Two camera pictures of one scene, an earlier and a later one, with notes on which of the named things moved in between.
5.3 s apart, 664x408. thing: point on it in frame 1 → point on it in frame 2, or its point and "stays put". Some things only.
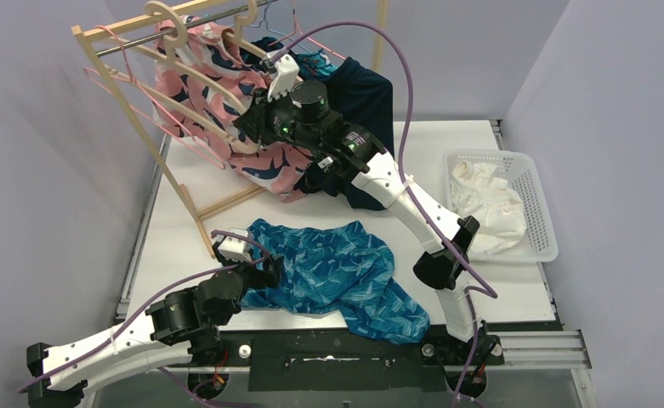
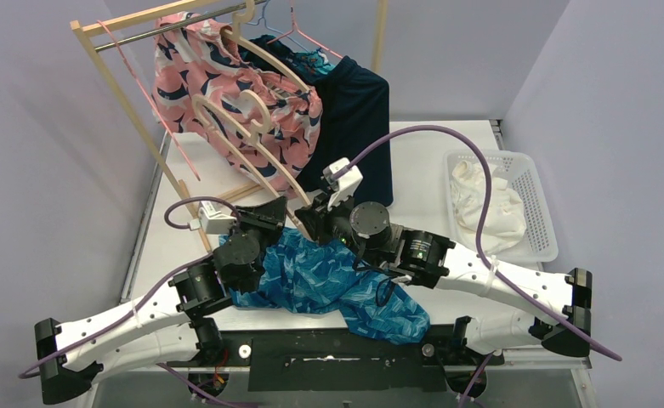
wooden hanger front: (179, 70) → (253, 136)
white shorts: (481, 191) stays put
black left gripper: (269, 270) → (261, 218)
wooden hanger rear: (236, 34) stays put
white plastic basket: (502, 191) stays put
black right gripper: (256, 121) → (317, 218)
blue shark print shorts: (343, 269) stays put
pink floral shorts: (204, 83) stays put
